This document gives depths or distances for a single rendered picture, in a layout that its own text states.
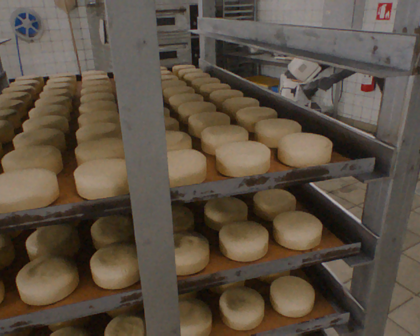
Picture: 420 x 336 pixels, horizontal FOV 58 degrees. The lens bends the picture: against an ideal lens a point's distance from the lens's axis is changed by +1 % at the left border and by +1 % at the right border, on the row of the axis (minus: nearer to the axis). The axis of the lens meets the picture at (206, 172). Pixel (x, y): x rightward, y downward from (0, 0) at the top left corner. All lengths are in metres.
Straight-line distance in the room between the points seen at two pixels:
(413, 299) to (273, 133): 2.31
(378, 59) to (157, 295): 0.28
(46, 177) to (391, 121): 0.29
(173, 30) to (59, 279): 5.36
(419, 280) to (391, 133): 2.47
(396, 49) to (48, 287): 0.34
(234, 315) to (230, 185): 0.17
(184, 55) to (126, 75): 5.48
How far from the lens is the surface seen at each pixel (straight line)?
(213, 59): 0.90
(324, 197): 0.46
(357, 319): 0.47
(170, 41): 5.65
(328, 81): 2.42
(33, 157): 0.37
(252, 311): 0.43
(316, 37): 0.45
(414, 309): 2.58
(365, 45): 0.38
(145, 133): 0.26
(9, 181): 0.33
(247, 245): 0.37
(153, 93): 0.26
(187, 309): 0.43
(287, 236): 0.39
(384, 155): 0.37
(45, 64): 6.18
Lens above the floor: 1.63
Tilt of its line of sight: 24 degrees down
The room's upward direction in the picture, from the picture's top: 2 degrees counter-clockwise
